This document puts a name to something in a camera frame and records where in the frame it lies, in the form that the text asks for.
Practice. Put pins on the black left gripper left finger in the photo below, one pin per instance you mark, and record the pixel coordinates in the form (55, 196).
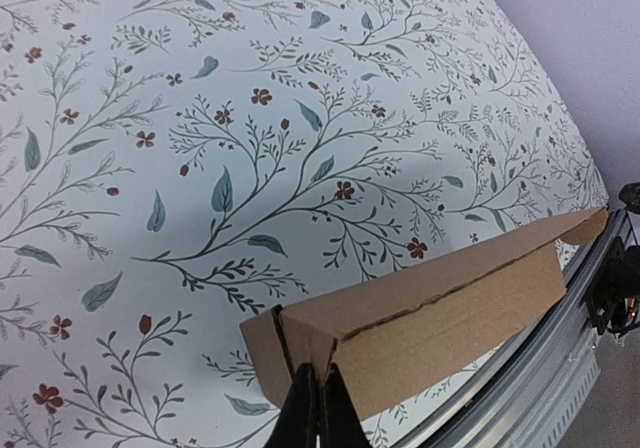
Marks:
(297, 423)

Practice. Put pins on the brown cardboard box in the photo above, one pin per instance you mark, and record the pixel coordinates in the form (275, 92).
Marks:
(397, 335)

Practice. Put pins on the aluminium front rail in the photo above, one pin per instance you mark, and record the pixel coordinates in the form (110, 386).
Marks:
(528, 393)

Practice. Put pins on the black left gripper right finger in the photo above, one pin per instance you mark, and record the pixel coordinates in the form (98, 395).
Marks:
(339, 425)

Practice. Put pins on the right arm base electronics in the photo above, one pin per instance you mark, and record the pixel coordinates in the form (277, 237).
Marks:
(613, 296)

